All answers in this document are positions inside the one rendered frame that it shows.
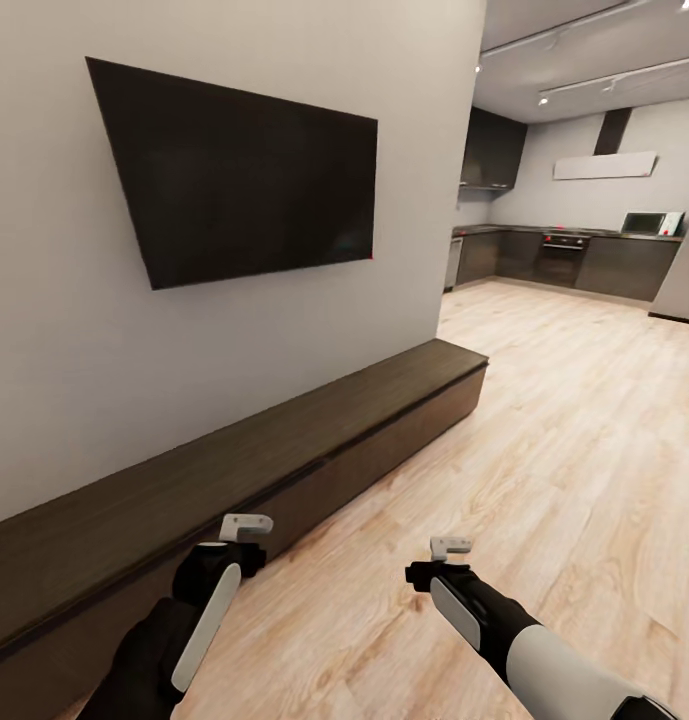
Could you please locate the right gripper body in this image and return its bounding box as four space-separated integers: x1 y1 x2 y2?
412 561 439 593

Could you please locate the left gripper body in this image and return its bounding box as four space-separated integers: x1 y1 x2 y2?
229 541 260 579

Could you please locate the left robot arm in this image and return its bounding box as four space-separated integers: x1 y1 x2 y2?
77 513 273 720

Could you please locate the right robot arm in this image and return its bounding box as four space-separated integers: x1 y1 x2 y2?
405 536 685 720

